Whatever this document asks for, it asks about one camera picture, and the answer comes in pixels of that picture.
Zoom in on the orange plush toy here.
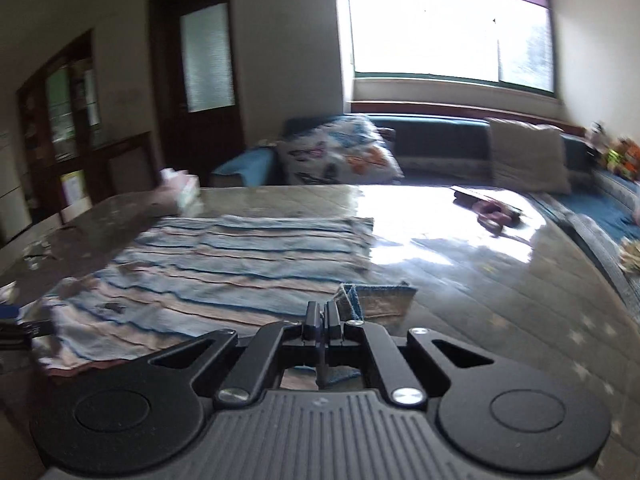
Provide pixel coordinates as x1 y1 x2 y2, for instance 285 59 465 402
620 137 640 182

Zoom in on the pink tissue box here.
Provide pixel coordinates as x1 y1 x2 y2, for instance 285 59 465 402
149 167 204 212

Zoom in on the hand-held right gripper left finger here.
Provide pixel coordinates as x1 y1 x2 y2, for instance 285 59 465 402
148 302 324 409

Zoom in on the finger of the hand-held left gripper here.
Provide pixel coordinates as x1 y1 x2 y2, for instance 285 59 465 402
0 316 55 349

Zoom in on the blue pink striped towel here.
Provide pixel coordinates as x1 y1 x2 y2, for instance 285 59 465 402
31 215 418 389

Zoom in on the blue corner sofa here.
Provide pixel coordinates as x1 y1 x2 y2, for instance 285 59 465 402
210 112 640 306

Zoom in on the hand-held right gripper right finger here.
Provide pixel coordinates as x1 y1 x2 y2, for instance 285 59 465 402
325 300 497 407

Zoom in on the dark wooden glass cabinet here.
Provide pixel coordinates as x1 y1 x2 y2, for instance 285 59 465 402
14 30 157 241

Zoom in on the dark wooden door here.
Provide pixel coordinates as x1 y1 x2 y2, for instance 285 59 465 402
147 0 246 189

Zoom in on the plain beige pillow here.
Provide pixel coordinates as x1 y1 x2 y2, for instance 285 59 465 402
487 117 572 195

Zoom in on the pink hair band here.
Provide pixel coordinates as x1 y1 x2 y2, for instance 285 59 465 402
472 200 524 234

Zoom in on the window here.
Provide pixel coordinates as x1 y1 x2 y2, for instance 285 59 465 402
346 0 556 97

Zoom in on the butterfly print pillow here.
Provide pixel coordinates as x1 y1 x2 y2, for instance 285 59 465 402
276 115 405 187

